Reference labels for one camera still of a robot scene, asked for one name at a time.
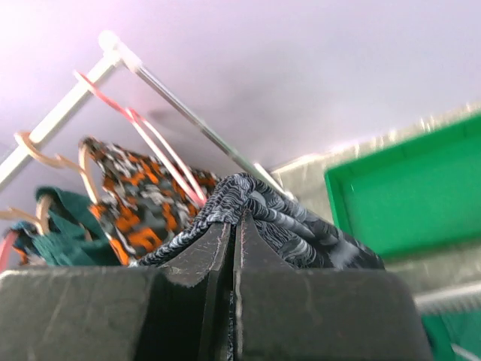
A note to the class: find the blue orange patterned shorts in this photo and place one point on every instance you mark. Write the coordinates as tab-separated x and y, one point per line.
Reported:
23	244

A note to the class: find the green jersey garment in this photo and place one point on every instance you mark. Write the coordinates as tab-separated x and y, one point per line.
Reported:
454	335

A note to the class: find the dark teal shorts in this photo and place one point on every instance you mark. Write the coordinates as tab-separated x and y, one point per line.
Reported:
75	237

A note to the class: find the dark grey patterned shorts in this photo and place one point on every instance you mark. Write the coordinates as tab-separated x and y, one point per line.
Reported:
297	235

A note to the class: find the white perforated laundry basket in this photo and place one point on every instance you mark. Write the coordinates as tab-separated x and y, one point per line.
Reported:
464	297

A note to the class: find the orange camouflage shorts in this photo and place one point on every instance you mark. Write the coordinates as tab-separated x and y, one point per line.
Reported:
144	207

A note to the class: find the beige wooden hanger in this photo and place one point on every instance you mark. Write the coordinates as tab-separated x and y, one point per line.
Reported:
41	218
57	161

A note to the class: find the pink plastic hanger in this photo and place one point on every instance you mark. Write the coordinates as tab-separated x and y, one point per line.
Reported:
173	163

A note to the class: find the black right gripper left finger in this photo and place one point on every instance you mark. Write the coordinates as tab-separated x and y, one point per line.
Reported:
178	311

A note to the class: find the pink hanger on rack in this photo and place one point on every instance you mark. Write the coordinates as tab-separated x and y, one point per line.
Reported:
6	248

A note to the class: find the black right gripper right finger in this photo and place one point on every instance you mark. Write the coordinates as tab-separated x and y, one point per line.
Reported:
319	314

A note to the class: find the green plastic tray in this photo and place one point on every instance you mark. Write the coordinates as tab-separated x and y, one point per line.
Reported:
421	194

